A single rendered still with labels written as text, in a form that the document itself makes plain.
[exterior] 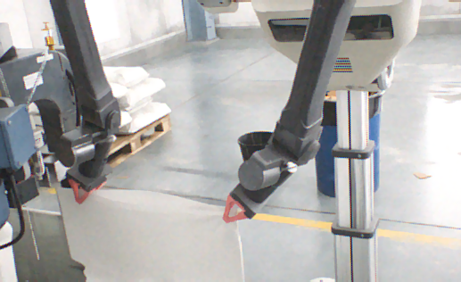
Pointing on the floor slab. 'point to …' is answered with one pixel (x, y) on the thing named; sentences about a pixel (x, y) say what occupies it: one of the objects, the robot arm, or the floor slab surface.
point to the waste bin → (326, 178)
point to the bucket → (257, 141)
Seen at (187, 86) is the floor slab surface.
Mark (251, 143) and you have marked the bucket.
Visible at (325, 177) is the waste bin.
